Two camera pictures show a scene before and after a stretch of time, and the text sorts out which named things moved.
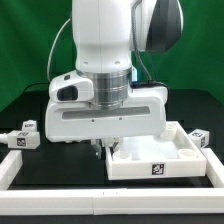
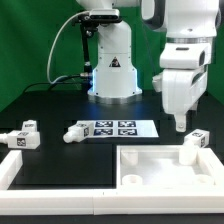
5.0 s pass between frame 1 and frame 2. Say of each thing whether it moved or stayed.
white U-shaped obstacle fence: stayed
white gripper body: moved
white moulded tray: moved
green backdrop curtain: stayed
